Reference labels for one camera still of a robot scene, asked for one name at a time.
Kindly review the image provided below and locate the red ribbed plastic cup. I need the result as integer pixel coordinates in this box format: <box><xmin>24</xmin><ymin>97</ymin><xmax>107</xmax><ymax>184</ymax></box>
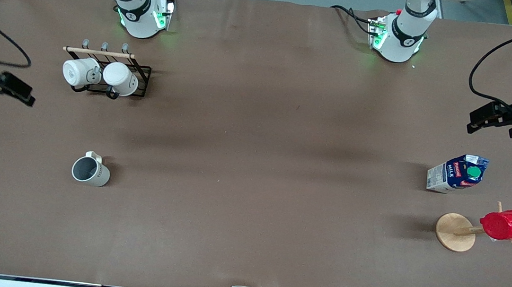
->
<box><xmin>478</xmin><ymin>207</ymin><xmax>512</xmax><ymax>242</ymax></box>

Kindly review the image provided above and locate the brown table cover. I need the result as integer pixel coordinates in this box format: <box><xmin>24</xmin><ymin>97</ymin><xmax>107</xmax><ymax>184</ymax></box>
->
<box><xmin>0</xmin><ymin>0</ymin><xmax>512</xmax><ymax>287</ymax></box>

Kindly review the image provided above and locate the plain white mug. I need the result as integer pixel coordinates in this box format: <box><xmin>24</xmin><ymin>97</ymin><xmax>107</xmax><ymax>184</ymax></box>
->
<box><xmin>100</xmin><ymin>61</ymin><xmax>141</xmax><ymax>98</ymax></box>

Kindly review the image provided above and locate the wooden mug tree stand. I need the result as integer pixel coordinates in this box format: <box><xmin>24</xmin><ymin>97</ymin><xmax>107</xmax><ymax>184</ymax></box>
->
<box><xmin>433</xmin><ymin>195</ymin><xmax>512</xmax><ymax>258</ymax></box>

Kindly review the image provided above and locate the blue white milk carton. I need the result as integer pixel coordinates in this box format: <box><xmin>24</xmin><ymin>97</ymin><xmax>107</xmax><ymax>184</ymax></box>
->
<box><xmin>425</xmin><ymin>150</ymin><xmax>491</xmax><ymax>198</ymax></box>

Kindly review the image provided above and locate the grey ceramic mug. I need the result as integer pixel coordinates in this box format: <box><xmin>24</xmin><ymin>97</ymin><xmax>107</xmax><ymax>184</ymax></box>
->
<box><xmin>70</xmin><ymin>149</ymin><xmax>113</xmax><ymax>189</ymax></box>

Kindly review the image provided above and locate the white mug with face print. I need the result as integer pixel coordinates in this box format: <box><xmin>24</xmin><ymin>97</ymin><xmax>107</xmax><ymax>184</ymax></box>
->
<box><xmin>61</xmin><ymin>55</ymin><xmax>104</xmax><ymax>90</ymax></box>

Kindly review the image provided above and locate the black wire mug rack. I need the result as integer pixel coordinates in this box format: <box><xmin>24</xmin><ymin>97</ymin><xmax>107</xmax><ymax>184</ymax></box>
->
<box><xmin>58</xmin><ymin>37</ymin><xmax>154</xmax><ymax>103</ymax></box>

